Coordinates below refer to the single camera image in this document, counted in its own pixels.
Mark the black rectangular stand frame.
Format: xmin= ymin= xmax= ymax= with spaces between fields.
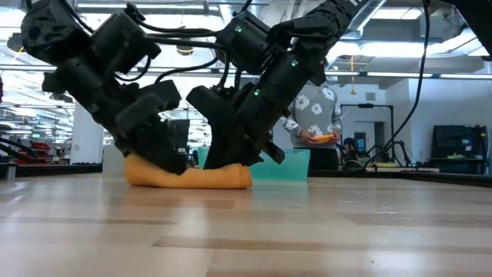
xmin=339 ymin=102 xmax=396 ymax=171

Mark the orange microfiber towel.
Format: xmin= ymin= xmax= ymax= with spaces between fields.
xmin=123 ymin=152 xmax=254 ymax=190

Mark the red and black machine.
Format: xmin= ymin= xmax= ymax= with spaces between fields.
xmin=0 ymin=132 xmax=54 ymax=165

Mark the person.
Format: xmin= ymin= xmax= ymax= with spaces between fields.
xmin=281 ymin=57 xmax=344 ymax=172

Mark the small orange cloth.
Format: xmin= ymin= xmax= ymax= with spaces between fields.
xmin=312 ymin=133 xmax=335 ymax=145

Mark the teal translucent plastic basket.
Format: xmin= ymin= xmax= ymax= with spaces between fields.
xmin=196 ymin=146 xmax=311 ymax=182

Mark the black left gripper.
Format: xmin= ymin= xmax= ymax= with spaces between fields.
xmin=110 ymin=78 xmax=189 ymax=177

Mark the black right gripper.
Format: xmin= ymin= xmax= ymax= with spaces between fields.
xmin=185 ymin=84 xmax=294 ymax=171

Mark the black computer monitor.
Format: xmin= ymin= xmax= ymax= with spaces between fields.
xmin=166 ymin=118 xmax=191 ymax=155

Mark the white pillar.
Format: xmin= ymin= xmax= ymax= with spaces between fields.
xmin=70 ymin=102 xmax=105 ymax=165

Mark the black equipment cabinet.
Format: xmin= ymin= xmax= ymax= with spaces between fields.
xmin=429 ymin=124 xmax=489 ymax=175

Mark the long black power cable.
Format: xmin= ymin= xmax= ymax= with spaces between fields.
xmin=362 ymin=0 xmax=432 ymax=171

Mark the white plant pot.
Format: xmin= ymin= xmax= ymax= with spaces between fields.
xmin=101 ymin=144 xmax=127 ymax=176

